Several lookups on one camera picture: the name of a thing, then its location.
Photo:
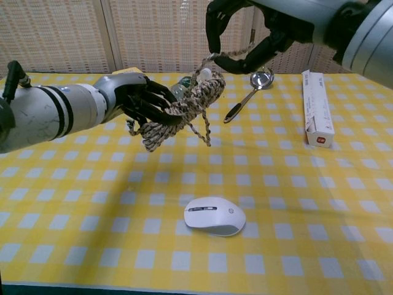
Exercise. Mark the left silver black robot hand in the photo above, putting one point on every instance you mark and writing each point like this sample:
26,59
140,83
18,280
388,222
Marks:
122,86

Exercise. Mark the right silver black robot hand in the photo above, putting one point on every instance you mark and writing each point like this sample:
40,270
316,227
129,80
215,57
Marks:
291,18

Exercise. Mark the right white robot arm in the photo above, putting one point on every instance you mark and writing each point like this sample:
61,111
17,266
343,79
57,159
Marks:
374,37

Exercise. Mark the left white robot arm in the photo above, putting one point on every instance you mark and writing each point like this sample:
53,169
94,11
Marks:
40,113

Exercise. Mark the green tub with yellow lid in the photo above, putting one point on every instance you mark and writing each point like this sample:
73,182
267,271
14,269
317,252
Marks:
126,71

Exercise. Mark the brass screen hinge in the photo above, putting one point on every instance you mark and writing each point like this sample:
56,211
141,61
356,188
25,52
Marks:
253,36

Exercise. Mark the woven beige folding screen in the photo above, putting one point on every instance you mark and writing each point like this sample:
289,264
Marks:
153,30

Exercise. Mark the clear bottle with green label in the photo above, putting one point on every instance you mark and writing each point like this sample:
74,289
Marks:
205,73

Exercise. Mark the long white carton box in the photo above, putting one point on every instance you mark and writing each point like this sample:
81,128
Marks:
316,107

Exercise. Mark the yellow white checkered tablecloth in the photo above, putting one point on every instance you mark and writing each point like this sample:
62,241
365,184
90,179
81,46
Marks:
61,199

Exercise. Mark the white computer mouse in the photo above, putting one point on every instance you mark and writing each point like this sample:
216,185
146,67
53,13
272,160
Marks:
215,215

